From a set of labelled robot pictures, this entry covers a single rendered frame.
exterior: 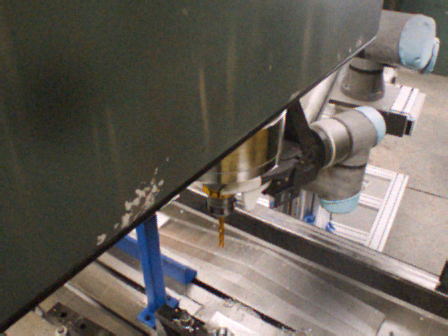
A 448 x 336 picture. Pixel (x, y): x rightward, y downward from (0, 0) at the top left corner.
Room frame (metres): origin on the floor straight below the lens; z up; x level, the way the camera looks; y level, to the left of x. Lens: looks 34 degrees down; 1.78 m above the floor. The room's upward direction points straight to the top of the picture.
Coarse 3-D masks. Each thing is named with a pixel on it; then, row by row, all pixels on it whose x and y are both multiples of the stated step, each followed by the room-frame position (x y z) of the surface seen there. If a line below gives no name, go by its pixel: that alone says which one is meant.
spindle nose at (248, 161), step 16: (272, 128) 0.45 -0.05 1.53; (256, 144) 0.43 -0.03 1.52; (272, 144) 0.45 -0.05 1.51; (224, 160) 0.42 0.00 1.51; (240, 160) 0.42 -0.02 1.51; (256, 160) 0.43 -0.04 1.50; (272, 160) 0.45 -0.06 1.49; (208, 176) 0.42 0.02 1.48; (224, 176) 0.42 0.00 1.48; (240, 176) 0.43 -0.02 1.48; (256, 176) 0.43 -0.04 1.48
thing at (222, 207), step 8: (208, 200) 0.49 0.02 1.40; (216, 200) 0.48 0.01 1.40; (224, 200) 0.48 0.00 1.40; (232, 200) 0.49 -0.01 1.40; (208, 208) 0.49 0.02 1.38; (216, 208) 0.48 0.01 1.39; (224, 208) 0.48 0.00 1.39; (232, 208) 0.49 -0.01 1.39; (216, 216) 0.49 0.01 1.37; (224, 216) 0.49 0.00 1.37
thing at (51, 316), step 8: (56, 304) 0.66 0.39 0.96; (48, 312) 0.63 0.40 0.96; (56, 312) 0.63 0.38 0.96; (64, 312) 0.64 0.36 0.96; (72, 312) 0.63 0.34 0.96; (48, 320) 0.62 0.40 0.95; (56, 320) 0.61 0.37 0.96; (64, 320) 0.61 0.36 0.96; (72, 320) 0.61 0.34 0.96; (80, 320) 0.61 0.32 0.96; (88, 320) 0.61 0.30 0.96; (56, 328) 0.61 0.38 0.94; (72, 328) 0.59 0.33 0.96; (80, 328) 0.60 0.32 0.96; (88, 328) 0.59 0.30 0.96; (96, 328) 0.59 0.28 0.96; (104, 328) 0.59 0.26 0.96
